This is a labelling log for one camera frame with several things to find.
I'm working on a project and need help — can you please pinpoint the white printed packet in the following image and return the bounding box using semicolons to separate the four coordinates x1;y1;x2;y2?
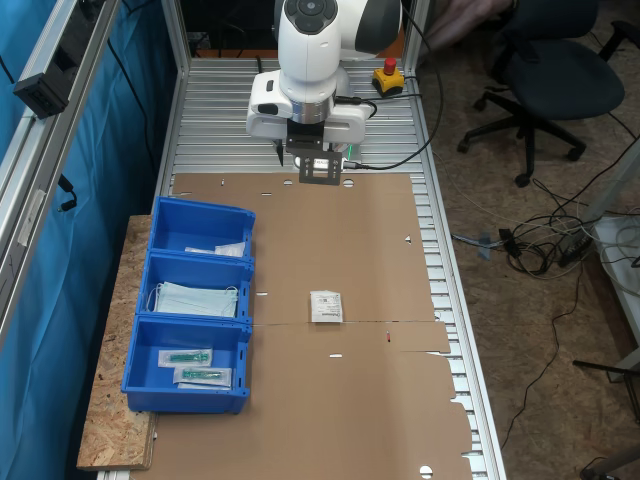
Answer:
309;289;344;324

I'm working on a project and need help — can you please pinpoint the yellow red emergency stop button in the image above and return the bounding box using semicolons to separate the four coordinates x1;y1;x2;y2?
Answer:
372;57;405;99

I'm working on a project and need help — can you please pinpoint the brown cardboard sheet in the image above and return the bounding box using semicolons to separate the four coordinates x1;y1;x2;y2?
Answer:
168;172;436;326
149;319;474;480

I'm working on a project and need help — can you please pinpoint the blue bin with clear packets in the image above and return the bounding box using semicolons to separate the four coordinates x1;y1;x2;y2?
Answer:
149;195;257;260

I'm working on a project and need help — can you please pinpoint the blue bin with face masks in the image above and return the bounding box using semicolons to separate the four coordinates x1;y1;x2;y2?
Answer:
135;249;256;324

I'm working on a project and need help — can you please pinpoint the light face mask stack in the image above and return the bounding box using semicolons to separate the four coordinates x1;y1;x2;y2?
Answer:
147;280;240;319

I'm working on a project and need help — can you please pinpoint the black power adapter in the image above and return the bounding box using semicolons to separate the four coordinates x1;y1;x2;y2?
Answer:
498;228;524;259

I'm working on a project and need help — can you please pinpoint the black office chair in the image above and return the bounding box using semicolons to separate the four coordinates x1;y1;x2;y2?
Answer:
457;0;626;189

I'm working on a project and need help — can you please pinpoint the green item clear packet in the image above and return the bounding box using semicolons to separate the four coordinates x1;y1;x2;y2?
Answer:
173;366;235;390
158;348;214;369

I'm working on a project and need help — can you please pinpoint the blue bin with green packets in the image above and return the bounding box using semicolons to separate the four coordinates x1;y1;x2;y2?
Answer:
121;313;251;415

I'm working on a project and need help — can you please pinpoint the power socket strip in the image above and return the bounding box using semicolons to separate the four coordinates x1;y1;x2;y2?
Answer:
13;0;109;120

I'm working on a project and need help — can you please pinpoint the aluminium cross beam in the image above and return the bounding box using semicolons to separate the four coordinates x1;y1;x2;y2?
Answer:
0;0;121;346

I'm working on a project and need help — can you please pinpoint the black floor power strip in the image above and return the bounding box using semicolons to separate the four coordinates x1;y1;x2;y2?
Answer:
557;233;596;267

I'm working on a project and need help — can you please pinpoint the black chair base part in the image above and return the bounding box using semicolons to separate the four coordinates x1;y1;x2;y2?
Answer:
597;19;640;64

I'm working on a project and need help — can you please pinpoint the chipboard wood panel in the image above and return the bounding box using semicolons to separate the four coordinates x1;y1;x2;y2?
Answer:
76;214;159;471

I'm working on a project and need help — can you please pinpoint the black stand foot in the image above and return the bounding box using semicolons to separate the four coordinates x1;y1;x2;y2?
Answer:
572;357;640;386

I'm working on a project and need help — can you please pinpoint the black floor object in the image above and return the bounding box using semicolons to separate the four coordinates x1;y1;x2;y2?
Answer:
579;455;619;480

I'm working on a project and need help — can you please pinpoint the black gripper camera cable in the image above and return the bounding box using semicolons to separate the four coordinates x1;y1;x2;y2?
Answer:
333;0;446;171

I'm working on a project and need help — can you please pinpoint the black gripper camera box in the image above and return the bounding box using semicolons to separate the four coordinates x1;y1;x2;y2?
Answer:
286;122;345;187

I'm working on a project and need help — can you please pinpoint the aluminium frame post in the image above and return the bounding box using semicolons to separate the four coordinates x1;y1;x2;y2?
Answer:
159;0;195;69
402;0;431;69

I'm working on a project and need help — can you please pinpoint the tangle of floor cables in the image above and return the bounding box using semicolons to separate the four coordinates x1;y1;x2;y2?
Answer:
449;177;640;281

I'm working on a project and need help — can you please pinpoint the black hanging cable plug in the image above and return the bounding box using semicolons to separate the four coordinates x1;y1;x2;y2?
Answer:
56;173;80;212

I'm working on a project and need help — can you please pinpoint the long black floor cable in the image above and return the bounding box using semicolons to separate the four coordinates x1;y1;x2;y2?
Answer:
499;269;586;451

